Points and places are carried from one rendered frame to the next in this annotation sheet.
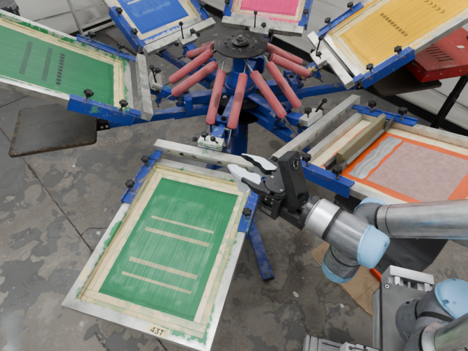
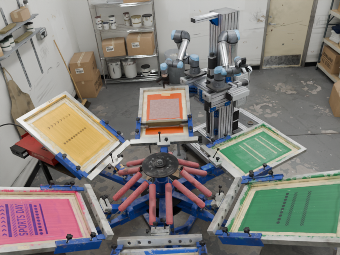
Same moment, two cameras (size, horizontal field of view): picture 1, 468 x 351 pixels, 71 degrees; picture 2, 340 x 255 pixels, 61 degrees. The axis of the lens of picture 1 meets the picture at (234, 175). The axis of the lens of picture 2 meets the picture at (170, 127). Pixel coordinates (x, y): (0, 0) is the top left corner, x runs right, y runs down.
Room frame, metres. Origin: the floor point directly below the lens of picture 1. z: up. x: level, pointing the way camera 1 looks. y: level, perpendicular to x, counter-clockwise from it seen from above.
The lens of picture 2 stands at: (2.82, 1.29, 2.86)
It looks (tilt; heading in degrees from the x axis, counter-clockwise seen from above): 35 degrees down; 227
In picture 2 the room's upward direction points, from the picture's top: 5 degrees counter-clockwise
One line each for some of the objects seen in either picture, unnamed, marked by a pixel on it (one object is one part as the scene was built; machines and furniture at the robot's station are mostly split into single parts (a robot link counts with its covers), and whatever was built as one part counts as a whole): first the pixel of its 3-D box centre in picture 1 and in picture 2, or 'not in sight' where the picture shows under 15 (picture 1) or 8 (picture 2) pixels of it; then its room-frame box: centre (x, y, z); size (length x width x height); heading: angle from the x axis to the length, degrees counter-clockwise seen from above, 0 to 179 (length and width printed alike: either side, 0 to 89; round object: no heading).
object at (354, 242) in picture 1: (355, 239); (238, 61); (0.32, -0.24, 1.65); 0.11 x 0.08 x 0.09; 51
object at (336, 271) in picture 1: (345, 254); (236, 70); (0.33, -0.25, 1.56); 0.11 x 0.08 x 0.11; 141
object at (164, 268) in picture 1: (185, 198); (244, 147); (0.85, 0.21, 1.05); 1.08 x 0.61 x 0.23; 164
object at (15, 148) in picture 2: not in sight; (19, 149); (2.33, -1.54, 1.06); 0.24 x 0.12 x 0.09; 104
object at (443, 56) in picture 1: (443, 51); (49, 141); (2.06, -1.42, 1.06); 0.61 x 0.46 x 0.12; 104
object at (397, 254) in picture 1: (370, 239); not in sight; (0.79, -0.67, 0.79); 0.46 x 0.09 x 0.33; 44
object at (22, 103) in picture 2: not in sight; (19, 103); (1.92, -2.56, 1.06); 0.53 x 0.07 x 1.05; 44
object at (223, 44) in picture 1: (239, 128); (166, 214); (1.72, -0.04, 0.67); 0.39 x 0.39 x 1.35
